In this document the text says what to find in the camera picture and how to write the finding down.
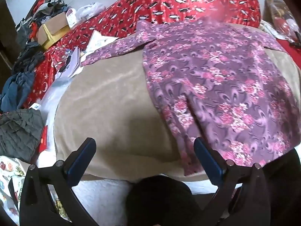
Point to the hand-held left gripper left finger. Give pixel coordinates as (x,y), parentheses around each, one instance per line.
(77,167)

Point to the white plastic bag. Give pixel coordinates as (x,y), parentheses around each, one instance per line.
(90,10)

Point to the blue cloth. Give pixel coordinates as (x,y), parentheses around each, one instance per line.
(16,91)

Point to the clear plastic bag with items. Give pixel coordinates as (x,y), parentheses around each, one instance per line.
(281,16)

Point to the person's dark pants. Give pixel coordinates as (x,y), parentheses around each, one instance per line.
(160,200)

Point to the cardboard box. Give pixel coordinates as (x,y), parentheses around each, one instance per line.
(55,24)

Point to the clear plastic sheet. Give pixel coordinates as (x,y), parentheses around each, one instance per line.
(53,96)

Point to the white cartoon printed cloth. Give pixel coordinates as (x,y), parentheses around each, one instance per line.
(9,188)

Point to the beige fleece blanket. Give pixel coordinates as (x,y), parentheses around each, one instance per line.
(105,110)

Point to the pile of dark clothes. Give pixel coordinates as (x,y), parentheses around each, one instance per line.
(50,4)

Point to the red printed blanket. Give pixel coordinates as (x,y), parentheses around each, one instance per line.
(164,4)

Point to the stack of white papers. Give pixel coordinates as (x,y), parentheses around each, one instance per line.
(70,63)

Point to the purple floral shirt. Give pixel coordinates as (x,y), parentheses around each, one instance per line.
(211,75)

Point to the dark grey cloth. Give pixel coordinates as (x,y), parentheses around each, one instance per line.
(29,56)

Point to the plain red cloth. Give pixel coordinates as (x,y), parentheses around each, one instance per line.
(290,54)

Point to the white fluffy sheet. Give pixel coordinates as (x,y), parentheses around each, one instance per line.
(101,197)

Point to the grey garment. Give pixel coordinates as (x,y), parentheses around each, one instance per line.
(18,134)

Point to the white paper sheet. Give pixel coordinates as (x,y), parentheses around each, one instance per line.
(100,40)

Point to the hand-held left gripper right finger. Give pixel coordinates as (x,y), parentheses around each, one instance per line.
(207,163)

